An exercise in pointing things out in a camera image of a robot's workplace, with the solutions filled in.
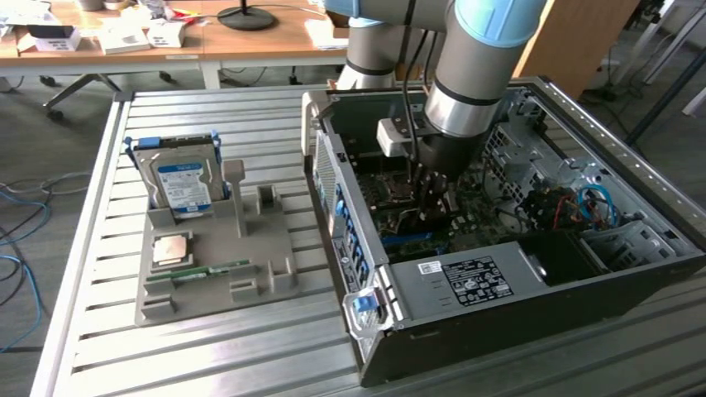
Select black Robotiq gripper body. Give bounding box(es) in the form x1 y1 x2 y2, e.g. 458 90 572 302
412 131 487 179

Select graphics card with metal bracket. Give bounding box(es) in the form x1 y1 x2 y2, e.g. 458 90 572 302
378 204 442 240

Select blue expansion slot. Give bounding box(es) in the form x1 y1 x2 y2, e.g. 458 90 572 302
382 232 432 246

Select green motherboard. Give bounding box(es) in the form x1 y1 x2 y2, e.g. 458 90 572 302
352 148 534 262

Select perforated metal drive cage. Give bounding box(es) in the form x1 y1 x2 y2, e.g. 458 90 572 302
484 122 572 208

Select grey power supply unit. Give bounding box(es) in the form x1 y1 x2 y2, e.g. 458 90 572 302
388 242 548 323

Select metal disk bay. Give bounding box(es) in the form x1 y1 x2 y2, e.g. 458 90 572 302
578 221 678 272

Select white paper stack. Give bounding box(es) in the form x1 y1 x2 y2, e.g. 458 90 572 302
304 18 350 51

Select grey printed parts rack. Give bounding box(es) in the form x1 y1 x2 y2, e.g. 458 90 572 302
135 159 302 328

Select open black PC case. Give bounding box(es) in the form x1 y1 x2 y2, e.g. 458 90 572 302
300 75 706 389

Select hard disk in blue caddy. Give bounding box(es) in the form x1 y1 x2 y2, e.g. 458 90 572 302
123 129 231 221

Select green RAM stick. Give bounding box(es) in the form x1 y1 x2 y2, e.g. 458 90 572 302
145 259 251 285

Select silver CPU chip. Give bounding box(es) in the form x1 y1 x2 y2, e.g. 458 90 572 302
151 236 192 266

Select black round stand base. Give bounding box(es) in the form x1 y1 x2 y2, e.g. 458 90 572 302
216 0 280 32

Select red yellow packet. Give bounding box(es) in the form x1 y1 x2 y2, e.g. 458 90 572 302
164 6 215 26

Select upright white printed box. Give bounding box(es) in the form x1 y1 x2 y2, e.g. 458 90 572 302
145 20 188 49

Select flat white box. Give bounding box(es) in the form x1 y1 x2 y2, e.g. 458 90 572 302
97 25 152 55

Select white box with black lid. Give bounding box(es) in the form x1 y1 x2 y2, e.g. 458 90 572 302
25 23 83 53

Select loose white papers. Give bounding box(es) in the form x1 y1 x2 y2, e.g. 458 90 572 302
0 10 61 38

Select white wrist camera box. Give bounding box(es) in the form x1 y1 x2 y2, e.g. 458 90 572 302
376 117 422 159

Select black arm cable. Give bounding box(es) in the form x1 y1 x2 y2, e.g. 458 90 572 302
399 0 438 163

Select red wire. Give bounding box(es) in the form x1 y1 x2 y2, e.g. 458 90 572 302
556 196 587 229

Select blue data wire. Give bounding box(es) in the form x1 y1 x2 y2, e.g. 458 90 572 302
576 184 621 229

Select grey floor cable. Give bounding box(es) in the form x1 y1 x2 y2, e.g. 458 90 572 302
0 171 92 198

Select blue floor cable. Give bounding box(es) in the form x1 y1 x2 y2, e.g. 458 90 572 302
0 254 45 353
0 188 52 246

